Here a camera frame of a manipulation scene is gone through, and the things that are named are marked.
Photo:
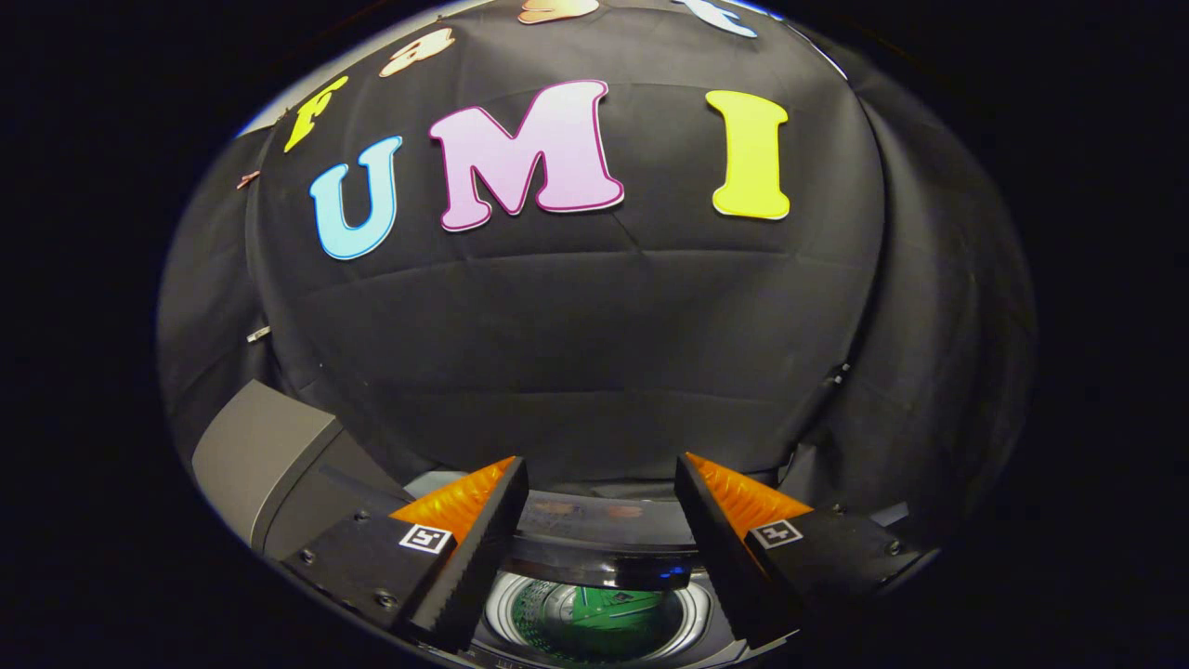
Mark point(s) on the black backdrop cloth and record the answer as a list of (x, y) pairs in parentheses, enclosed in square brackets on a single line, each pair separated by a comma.
[(576, 325)]

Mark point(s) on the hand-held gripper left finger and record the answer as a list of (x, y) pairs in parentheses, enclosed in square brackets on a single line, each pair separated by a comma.
[(483, 548)]

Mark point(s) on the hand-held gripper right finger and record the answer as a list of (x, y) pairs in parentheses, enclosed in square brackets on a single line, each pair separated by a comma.
[(715, 548)]

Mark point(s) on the copper cloth clip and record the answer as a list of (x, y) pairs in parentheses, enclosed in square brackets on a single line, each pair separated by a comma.
[(247, 178)]

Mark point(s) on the silver cloth clip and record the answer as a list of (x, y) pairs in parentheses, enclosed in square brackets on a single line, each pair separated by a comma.
[(258, 333)]

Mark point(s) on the green polo shirt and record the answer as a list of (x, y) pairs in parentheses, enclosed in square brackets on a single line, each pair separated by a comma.
[(604, 618)]

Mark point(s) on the grey washing machine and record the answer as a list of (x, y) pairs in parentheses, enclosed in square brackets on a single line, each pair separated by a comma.
[(692, 609)]

